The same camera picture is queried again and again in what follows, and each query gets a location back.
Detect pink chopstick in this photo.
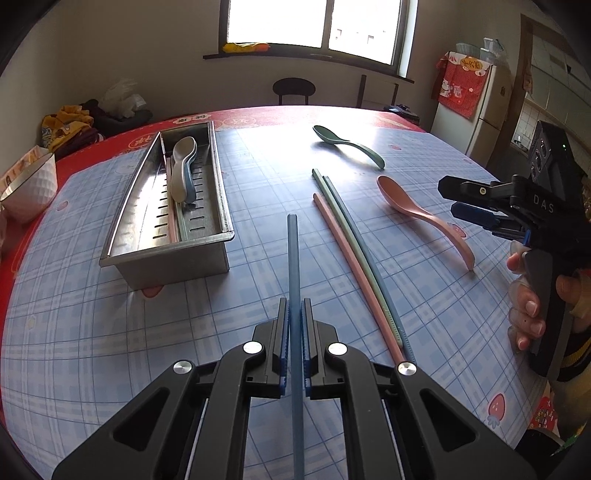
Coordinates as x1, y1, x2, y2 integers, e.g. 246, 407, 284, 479
166, 157, 180, 243
313, 193, 405, 367

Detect black rice cooker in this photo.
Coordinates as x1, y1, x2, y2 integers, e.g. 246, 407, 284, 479
383, 104, 423, 125

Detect dark teal chopstick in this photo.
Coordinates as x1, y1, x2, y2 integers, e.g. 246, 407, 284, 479
322, 175, 418, 363

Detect clear plastic bag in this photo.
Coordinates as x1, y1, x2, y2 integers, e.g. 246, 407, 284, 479
99, 78, 146, 116

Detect white bowl with soup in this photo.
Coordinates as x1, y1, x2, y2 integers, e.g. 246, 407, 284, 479
0, 152, 57, 224

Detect white refrigerator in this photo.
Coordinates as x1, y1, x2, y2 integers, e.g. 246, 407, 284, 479
431, 62, 513, 160

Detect dark armchair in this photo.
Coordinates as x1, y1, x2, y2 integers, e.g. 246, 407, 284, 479
92, 108, 153, 138

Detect plastic containers on refrigerator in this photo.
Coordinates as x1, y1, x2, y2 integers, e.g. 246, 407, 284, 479
455, 39, 509, 65

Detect pile of yellow and maroon clothes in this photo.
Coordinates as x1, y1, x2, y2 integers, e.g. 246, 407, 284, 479
41, 99, 105, 154

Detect blue spoon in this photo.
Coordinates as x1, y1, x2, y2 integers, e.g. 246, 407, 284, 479
183, 154, 199, 207

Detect pink spoon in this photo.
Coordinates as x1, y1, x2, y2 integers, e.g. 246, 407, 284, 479
376, 175, 475, 271

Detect dark folding frame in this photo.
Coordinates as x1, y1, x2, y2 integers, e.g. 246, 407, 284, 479
359, 74, 400, 112

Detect stainless steel perforated tray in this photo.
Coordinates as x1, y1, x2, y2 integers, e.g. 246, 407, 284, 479
99, 121, 235, 291

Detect red printed tablecloth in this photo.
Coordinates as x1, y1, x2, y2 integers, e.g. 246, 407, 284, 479
0, 105, 467, 296

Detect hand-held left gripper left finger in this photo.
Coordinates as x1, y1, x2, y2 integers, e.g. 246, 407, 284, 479
52, 298, 291, 480

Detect green spoon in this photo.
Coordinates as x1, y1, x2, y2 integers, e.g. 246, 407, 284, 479
312, 124, 385, 168

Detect person's right forearm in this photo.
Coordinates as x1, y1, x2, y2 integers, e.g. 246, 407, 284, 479
549, 314, 591, 439

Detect white spoon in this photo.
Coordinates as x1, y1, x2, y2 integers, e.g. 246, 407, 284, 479
172, 136, 198, 202

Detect light green chopstick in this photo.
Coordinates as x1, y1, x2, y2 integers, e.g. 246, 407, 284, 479
178, 200, 193, 241

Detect dark-framed window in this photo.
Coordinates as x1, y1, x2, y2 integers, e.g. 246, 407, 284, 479
203, 0, 419, 84

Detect wooden door frame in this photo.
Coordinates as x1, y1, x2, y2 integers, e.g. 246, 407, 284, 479
485, 14, 543, 171

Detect person's right hand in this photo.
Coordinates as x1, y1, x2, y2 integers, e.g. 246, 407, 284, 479
506, 251, 591, 352

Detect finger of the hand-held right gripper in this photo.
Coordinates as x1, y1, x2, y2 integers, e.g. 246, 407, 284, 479
438, 175, 515, 204
451, 201, 532, 241

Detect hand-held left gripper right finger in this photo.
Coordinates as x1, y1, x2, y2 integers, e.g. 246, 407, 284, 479
301, 298, 539, 480

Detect blue chopstick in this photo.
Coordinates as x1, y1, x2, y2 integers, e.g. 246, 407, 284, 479
286, 213, 306, 480

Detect black round stool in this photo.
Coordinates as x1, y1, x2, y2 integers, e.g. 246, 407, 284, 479
272, 78, 317, 107

